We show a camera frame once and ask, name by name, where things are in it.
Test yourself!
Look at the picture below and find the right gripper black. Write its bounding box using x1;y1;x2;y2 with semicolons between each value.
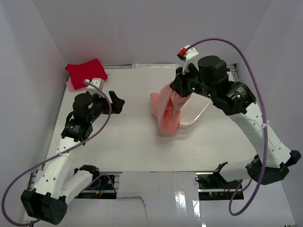
169;63;214;100

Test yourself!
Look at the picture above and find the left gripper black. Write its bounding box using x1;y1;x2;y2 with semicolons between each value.
87;91;125;123

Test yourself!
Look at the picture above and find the white perforated plastic basket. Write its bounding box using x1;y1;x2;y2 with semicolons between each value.
180;93;211;128

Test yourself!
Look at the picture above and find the salmon pink t shirt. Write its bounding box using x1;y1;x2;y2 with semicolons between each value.
150;83;191;136

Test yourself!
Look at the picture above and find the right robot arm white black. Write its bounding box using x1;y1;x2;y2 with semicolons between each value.
170;55;301;189

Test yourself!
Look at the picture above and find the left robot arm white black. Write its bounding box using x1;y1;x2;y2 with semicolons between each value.
21;91;125;225

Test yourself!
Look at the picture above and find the white paper sheet at back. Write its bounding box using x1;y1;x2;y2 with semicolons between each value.
132;63;179;69

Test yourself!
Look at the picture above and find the folded light pink t shirt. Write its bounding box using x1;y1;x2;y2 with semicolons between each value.
66;78;87;91

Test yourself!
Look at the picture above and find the folded red t shirt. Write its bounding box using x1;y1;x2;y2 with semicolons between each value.
65;59;108;89

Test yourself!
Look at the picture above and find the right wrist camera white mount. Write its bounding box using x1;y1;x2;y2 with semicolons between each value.
177;45;199;75

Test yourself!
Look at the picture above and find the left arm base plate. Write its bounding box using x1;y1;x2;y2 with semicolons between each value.
76;173;119;200

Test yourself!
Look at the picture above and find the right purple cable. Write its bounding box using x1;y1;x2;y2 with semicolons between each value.
186;37;269;216

